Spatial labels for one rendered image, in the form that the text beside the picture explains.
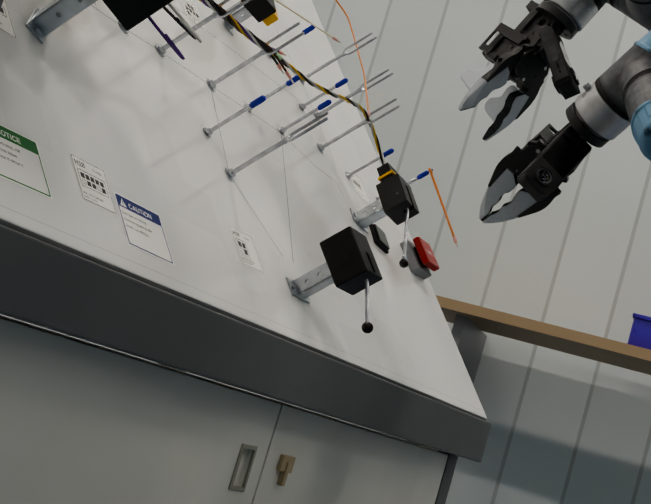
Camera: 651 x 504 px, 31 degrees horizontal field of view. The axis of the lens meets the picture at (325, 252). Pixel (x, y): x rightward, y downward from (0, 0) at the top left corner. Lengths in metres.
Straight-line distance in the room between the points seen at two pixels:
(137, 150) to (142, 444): 0.30
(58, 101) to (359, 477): 0.74
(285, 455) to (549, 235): 2.48
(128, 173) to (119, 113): 0.09
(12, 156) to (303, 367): 0.48
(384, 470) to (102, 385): 0.66
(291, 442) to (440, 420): 0.34
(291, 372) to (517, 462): 2.45
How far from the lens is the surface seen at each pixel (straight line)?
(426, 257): 1.93
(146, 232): 1.14
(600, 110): 1.60
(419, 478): 1.82
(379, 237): 1.82
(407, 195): 1.76
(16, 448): 1.07
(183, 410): 1.25
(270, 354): 1.28
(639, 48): 1.58
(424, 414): 1.68
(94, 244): 1.05
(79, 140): 1.13
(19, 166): 1.01
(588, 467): 3.71
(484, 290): 3.81
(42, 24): 1.19
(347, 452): 1.59
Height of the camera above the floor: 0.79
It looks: 8 degrees up
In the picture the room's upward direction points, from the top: 17 degrees clockwise
